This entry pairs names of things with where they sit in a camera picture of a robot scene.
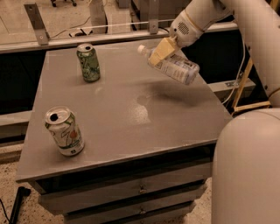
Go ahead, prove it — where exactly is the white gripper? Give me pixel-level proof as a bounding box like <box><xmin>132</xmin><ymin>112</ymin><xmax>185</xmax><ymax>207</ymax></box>
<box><xmin>148</xmin><ymin>10</ymin><xmax>203</xmax><ymax>67</ymax></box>

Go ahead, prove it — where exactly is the clear blue-label plastic bottle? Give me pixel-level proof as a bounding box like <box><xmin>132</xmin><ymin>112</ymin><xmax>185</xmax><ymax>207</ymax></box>
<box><xmin>137</xmin><ymin>45</ymin><xmax>200</xmax><ymax>85</ymax></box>

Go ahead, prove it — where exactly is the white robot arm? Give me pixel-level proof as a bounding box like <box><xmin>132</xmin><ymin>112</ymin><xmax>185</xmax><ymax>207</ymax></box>
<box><xmin>152</xmin><ymin>0</ymin><xmax>280</xmax><ymax>224</ymax></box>

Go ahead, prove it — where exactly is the green soda can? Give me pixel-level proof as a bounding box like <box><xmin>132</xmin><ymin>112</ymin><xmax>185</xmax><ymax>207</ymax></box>
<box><xmin>76</xmin><ymin>43</ymin><xmax>101</xmax><ymax>82</ymax></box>

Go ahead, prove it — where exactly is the grey drawer cabinet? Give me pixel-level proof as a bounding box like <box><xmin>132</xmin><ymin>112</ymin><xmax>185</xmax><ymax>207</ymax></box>
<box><xmin>16</xmin><ymin>42</ymin><xmax>230</xmax><ymax>224</ymax></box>

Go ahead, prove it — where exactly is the white 7up soda can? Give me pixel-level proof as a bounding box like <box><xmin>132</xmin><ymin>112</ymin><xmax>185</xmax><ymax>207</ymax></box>
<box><xmin>45</xmin><ymin>106</ymin><xmax>85</xmax><ymax>157</ymax></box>

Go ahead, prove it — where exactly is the grey metal railing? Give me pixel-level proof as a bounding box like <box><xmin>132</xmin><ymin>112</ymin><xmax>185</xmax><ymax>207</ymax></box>
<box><xmin>0</xmin><ymin>21</ymin><xmax>239</xmax><ymax>55</ymax></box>

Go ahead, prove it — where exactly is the lower grey drawer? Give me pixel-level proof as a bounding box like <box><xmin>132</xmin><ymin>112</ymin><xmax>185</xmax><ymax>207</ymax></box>
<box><xmin>63</xmin><ymin>183</ymin><xmax>208</xmax><ymax>224</ymax></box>

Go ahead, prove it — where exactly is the grey drawer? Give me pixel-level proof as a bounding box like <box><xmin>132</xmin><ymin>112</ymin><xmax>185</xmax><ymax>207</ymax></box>
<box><xmin>38</xmin><ymin>161</ymin><xmax>214</xmax><ymax>216</ymax></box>
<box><xmin>63</xmin><ymin>183</ymin><xmax>208</xmax><ymax>224</ymax></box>

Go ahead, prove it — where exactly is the upper grey drawer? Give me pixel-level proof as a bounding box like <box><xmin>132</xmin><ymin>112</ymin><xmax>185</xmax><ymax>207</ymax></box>
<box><xmin>38</xmin><ymin>161</ymin><xmax>214</xmax><ymax>216</ymax></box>

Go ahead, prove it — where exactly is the black floor object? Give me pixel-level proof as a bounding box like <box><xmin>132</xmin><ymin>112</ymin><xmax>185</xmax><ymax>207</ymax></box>
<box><xmin>10</xmin><ymin>186</ymin><xmax>31</xmax><ymax>224</ymax></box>

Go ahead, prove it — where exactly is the middle metal bracket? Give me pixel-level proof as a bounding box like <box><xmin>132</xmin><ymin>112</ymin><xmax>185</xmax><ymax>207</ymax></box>
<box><xmin>148</xmin><ymin>0</ymin><xmax>158</xmax><ymax>34</ymax></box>

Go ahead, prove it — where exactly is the metal bracket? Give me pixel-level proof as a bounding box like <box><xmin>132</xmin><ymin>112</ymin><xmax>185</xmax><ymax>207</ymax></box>
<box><xmin>24</xmin><ymin>3</ymin><xmax>49</xmax><ymax>46</ymax></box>
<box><xmin>148</xmin><ymin>0</ymin><xmax>158</xmax><ymax>34</ymax></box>

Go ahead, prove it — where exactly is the white cable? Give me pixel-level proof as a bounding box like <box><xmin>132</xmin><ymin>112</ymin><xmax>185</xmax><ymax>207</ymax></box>
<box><xmin>220</xmin><ymin>38</ymin><xmax>247</xmax><ymax>105</ymax></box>

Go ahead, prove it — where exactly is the left metal bracket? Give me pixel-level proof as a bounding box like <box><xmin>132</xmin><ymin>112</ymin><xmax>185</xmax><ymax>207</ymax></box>
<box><xmin>24</xmin><ymin>3</ymin><xmax>49</xmax><ymax>46</ymax></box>

